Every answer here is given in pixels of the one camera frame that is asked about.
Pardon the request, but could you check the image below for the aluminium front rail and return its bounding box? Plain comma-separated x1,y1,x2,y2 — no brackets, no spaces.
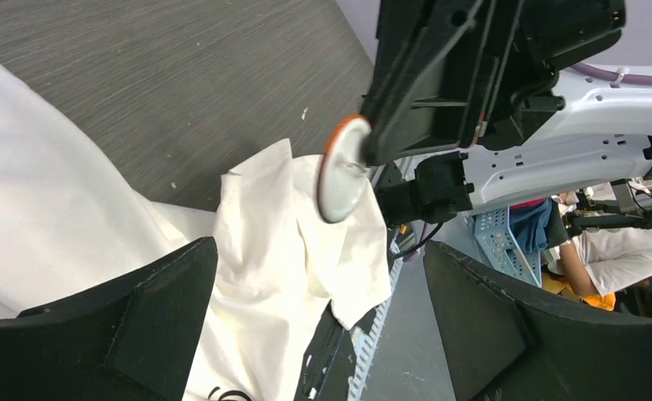
346,259,403,401

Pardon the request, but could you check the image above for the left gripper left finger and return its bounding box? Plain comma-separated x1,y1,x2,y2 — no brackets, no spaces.
0,237,218,400

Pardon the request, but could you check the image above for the blue plastic basket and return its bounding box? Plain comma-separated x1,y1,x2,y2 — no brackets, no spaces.
473,208,543,287

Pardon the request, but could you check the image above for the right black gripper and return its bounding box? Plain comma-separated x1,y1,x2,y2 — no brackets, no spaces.
360,0,626,166

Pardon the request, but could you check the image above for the white floral t-shirt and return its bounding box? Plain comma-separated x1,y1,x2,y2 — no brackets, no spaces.
0,64,391,400

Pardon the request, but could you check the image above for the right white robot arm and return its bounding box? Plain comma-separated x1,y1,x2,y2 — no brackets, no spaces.
360,1,652,225

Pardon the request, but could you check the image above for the person in white shirt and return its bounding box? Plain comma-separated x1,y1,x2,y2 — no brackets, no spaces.
544,227,652,312

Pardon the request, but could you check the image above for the orange rimmed round brooch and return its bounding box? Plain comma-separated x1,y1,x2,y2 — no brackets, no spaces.
316,114,371,224

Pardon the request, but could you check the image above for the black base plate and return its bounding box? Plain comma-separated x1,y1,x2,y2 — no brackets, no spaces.
293,306,356,401

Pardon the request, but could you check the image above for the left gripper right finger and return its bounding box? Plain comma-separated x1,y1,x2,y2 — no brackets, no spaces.
423,242,652,400

